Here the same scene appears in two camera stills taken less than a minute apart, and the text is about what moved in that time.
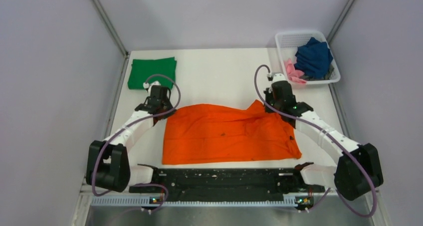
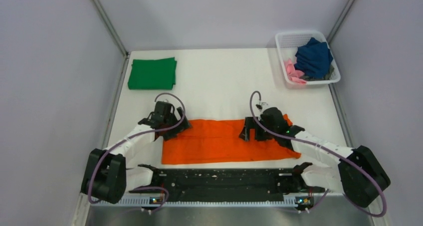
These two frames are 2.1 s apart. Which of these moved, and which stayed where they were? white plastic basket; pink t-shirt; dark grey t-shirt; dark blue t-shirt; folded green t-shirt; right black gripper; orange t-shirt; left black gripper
Moved: left black gripper; right black gripper; orange t-shirt
Stayed: folded green t-shirt; pink t-shirt; dark grey t-shirt; dark blue t-shirt; white plastic basket
